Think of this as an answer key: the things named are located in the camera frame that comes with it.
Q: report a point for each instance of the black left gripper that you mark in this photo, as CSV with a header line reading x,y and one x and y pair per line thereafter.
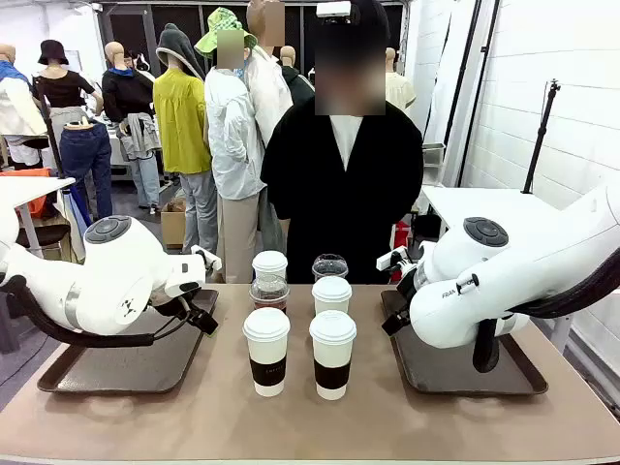
x,y
172,306

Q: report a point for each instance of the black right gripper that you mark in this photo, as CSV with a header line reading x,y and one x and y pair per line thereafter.
x,y
408,288

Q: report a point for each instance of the white paper cup brown sleeve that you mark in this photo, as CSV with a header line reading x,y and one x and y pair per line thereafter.
x,y
332,344
269,264
266,339
331,295

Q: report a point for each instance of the clear plastic cup with tea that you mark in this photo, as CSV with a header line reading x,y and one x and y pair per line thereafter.
x,y
330,267
269,293

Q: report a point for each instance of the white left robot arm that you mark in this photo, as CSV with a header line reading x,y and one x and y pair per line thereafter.
x,y
111,276

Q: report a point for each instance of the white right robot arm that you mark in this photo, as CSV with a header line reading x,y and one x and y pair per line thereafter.
x,y
489,290

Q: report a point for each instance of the brown plastic serving tray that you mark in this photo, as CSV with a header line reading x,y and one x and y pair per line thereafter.
x,y
445,370
145,361

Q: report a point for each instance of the red object behind table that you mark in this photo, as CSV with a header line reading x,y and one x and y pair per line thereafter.
x,y
402,235

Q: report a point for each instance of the cardboard box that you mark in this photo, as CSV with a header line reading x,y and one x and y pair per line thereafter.
x,y
173,227

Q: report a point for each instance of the person in black coat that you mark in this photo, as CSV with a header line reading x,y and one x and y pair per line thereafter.
x,y
344,194

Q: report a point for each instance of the grey metal shelf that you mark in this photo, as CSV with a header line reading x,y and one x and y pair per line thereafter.
x,y
433,160

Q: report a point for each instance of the mannequin in white shirt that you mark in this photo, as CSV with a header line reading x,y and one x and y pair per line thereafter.
x,y
232,145

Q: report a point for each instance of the mannequin in yellow shirt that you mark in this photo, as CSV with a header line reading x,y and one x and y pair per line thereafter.
x,y
181,131

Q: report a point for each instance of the mannequin torso in blue jeans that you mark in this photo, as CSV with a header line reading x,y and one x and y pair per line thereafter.
x,y
87,160

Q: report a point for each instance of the orange cloth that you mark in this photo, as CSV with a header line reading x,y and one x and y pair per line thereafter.
x,y
29,173

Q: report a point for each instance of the black tripod pole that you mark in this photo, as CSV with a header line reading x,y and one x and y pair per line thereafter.
x,y
540,140

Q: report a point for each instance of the mannequin in beige top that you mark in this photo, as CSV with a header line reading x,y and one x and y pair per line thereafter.
x,y
399,89

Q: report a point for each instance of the mannequin in black sweater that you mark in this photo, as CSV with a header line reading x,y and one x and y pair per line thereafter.
x,y
128,97

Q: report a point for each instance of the tall mannequin in cream shirt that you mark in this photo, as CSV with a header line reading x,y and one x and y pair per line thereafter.
x,y
269,92

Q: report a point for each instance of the mannequin in dark green top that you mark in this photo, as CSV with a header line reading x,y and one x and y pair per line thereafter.
x,y
298,87

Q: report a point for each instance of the mannequin in black top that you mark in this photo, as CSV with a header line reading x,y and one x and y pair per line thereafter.
x,y
63,89

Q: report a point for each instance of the grey hood hat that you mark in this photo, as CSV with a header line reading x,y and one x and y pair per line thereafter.
x,y
176,48

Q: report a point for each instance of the mannequin in blue white top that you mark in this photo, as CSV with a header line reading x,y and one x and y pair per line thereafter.
x,y
17,106

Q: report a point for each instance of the green checked sun hat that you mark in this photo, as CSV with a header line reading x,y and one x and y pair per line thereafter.
x,y
220,26

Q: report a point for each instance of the black bucket hat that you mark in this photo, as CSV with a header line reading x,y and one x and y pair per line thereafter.
x,y
52,52

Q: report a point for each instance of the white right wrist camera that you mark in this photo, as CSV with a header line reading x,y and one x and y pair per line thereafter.
x,y
390,259

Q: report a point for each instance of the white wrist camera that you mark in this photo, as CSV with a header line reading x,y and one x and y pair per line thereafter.
x,y
208,257
390,259

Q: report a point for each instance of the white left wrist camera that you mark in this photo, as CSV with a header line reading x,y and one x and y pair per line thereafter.
x,y
208,257

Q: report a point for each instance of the white head-mounted camera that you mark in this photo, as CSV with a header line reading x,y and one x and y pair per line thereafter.
x,y
333,10

